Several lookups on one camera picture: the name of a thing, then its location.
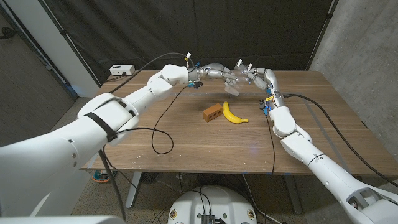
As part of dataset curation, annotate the white robot torso edge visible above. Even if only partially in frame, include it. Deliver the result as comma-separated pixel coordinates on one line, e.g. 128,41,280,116
0,215,127,224

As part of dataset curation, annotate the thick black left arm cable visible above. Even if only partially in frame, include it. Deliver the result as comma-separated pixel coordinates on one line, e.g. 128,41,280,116
98,52,192,222

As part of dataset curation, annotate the colourful sneaker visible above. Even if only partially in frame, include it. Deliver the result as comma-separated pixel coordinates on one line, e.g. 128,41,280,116
92,170,118,184

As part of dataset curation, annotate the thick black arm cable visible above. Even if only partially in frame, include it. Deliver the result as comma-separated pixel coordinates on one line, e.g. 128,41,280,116
98,52,192,222
282,93,398,188

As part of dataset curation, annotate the black backdrop pole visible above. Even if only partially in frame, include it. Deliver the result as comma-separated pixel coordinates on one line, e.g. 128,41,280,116
37,0,102,88
306,0,340,71

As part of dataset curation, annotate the white power strip box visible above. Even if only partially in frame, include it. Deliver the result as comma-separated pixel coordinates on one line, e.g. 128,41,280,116
109,64,136,77

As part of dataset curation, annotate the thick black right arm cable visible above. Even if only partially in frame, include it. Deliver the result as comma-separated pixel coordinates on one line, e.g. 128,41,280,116
282,93,398,188

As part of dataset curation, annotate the thin black right arm wire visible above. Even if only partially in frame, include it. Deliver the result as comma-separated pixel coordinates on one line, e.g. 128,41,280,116
266,114,276,175

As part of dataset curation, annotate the thin black left arm wire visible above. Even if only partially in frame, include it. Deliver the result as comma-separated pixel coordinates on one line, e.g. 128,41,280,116
114,85,189,156

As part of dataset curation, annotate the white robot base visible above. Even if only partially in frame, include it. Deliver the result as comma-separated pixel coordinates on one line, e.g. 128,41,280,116
167,185,258,224

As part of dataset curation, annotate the yellow toy banana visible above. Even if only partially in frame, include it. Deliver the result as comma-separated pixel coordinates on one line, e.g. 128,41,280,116
221,101,249,125

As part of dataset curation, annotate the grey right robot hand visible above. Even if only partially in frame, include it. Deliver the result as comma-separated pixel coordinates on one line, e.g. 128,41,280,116
245,67,285,108

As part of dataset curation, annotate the clear plastic screen protector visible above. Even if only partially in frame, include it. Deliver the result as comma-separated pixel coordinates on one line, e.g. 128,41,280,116
224,59,253,96

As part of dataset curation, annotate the black power strip cord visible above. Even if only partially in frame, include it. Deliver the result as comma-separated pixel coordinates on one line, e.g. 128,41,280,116
105,73,127,82

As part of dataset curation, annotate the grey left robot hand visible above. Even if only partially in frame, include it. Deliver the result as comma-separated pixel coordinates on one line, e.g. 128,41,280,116
188,63,240,91

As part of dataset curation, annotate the thin black arm wire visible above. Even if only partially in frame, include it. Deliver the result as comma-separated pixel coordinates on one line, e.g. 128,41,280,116
266,114,276,175
114,85,189,156

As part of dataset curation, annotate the grey table leg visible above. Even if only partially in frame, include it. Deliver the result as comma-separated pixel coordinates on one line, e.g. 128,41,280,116
126,171,142,208
282,174,303,215

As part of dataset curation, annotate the black backdrop curtain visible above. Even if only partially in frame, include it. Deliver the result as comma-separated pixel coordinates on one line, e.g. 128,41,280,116
39,0,335,85

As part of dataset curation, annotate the brown toy brick block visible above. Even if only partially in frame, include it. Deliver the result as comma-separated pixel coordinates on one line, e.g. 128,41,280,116
201,103,224,123

